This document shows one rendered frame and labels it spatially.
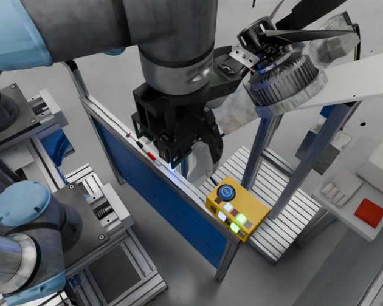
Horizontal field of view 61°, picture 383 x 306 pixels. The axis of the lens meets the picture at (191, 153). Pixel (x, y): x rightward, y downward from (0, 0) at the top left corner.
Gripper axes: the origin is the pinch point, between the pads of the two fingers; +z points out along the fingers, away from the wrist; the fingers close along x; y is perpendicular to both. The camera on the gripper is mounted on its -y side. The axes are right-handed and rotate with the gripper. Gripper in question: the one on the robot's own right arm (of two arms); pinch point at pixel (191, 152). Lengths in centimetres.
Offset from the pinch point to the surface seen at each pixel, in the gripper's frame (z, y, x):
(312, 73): 33, -63, -6
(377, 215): 60, -52, 38
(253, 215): 40.8, -14.6, 9.8
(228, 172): 140, -65, -30
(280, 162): 91, -64, -2
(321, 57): 38, -78, -9
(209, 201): 41.8, -9.5, -2.0
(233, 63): 29, -45, -25
